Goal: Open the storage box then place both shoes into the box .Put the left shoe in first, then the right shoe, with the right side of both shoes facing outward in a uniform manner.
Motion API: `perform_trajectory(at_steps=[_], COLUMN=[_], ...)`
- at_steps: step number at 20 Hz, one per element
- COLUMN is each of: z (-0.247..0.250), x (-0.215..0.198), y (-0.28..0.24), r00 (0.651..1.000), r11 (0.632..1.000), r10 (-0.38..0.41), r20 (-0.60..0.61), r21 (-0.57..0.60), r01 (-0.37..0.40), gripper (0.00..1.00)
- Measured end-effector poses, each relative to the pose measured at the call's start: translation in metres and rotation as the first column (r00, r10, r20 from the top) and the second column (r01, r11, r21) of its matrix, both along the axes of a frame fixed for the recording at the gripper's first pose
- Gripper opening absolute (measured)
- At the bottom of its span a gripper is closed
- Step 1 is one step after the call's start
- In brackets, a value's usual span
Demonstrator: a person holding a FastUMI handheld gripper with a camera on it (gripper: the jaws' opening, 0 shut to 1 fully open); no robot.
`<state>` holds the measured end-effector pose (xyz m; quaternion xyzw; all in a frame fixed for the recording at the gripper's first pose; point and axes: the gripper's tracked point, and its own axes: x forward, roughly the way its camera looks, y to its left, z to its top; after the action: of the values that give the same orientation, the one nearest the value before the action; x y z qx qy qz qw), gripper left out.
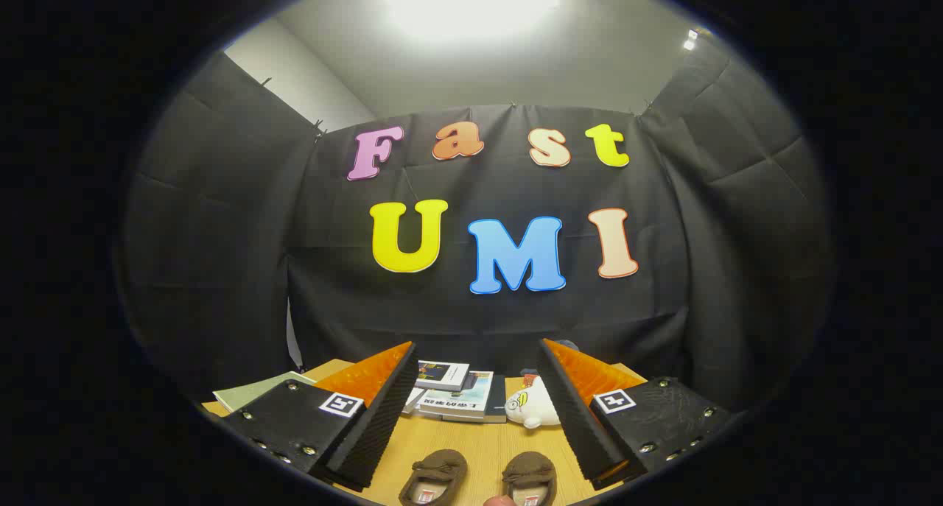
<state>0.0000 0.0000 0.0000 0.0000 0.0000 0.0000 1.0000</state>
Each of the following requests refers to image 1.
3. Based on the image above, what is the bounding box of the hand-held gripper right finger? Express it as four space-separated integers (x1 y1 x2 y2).
536 338 732 491

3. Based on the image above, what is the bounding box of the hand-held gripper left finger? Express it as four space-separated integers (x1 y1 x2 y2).
221 342 419 492

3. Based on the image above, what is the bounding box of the brown fleece shoe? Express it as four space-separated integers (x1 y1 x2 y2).
399 449 469 506
502 451 558 506

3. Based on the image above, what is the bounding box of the pale green fabric storage box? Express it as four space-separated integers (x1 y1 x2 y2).
214 371 318 412

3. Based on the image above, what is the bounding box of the white seal plush toy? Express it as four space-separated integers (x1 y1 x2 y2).
505 375 562 429

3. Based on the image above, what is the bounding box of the white book blue photo cover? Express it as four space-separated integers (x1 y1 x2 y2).
415 360 470 392

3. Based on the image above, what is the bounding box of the grey penguin plush toy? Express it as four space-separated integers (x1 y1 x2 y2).
520 338 581 389

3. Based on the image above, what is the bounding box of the book with landscape cover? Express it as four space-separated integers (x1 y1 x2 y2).
418 371 494 422

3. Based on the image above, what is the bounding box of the dark hardcover book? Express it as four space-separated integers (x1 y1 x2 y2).
442 375 508 424

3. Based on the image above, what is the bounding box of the bright ceiling light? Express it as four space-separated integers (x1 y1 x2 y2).
383 0 561 43

